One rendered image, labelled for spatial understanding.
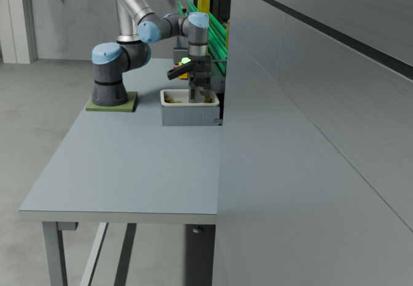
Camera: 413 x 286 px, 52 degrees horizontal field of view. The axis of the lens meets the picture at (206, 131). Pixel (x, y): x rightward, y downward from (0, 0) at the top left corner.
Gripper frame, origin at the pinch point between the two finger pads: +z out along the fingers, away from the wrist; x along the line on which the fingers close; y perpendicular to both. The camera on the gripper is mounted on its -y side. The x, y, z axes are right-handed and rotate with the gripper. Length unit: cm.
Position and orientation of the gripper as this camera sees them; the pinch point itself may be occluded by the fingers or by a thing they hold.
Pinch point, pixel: (190, 104)
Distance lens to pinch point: 169.1
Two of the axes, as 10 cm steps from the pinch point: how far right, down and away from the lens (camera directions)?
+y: 9.9, 0.0, 1.1
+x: -1.0, -4.1, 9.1
